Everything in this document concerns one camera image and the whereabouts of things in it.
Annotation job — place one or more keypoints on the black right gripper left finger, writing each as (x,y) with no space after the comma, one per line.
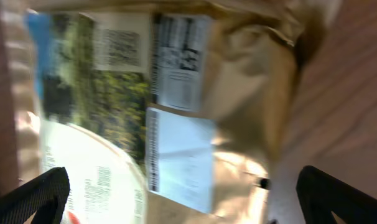
(43,199)

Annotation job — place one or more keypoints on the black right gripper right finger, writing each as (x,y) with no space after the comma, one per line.
(321,196)

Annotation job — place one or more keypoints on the gold foil food bag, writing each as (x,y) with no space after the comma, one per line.
(160,111)

